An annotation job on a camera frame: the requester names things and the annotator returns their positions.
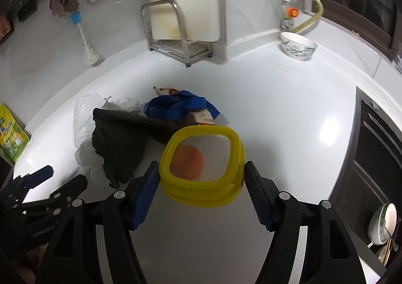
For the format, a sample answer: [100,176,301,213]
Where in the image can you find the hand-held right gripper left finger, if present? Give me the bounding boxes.
[38,161,161,284]

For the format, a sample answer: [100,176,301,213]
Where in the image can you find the yellow-green hose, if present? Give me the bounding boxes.
[290,0,324,33]

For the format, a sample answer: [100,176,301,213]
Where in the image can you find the metal cutting board rack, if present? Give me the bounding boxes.
[140,0,213,68]

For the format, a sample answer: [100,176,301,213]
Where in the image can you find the white patterned bowl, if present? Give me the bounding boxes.
[279,32,318,61]

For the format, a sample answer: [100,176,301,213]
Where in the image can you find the blue and white bottle brush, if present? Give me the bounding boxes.
[71,11,100,66]

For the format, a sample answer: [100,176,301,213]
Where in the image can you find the black sink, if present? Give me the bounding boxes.
[327,86,402,275]

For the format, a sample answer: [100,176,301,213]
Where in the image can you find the blue fabric strap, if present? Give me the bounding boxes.
[144,90,221,122]

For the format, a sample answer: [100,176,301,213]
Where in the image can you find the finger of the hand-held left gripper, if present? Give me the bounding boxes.
[19,175,88,214]
[0,165,54,206]

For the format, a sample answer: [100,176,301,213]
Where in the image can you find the clear plastic cup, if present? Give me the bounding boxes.
[73,93,106,149]

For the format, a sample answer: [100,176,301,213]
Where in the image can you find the crumpled white tissue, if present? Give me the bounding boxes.
[102,96,142,115]

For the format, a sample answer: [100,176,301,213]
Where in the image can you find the dark green cloth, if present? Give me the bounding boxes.
[91,108,183,190]

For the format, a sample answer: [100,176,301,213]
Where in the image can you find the black wall hook block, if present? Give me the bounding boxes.
[17,0,39,22]

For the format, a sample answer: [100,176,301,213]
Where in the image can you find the yellow plastic container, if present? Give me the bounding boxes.
[159,125,246,208]

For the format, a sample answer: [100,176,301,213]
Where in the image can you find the orange fruit piece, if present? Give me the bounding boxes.
[170,145,205,181]

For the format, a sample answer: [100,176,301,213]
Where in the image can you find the green printed packet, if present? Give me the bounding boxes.
[0,104,31,163]

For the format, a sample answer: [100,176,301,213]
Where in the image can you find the white fitting with orange cap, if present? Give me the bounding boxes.
[283,6,299,31]

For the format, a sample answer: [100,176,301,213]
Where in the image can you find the orange printed packet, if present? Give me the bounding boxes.
[0,14,15,43]

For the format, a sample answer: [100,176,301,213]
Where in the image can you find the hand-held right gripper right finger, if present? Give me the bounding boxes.
[243,161,368,284]

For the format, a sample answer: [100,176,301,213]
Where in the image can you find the white plastic bag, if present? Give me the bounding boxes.
[75,141,111,184]

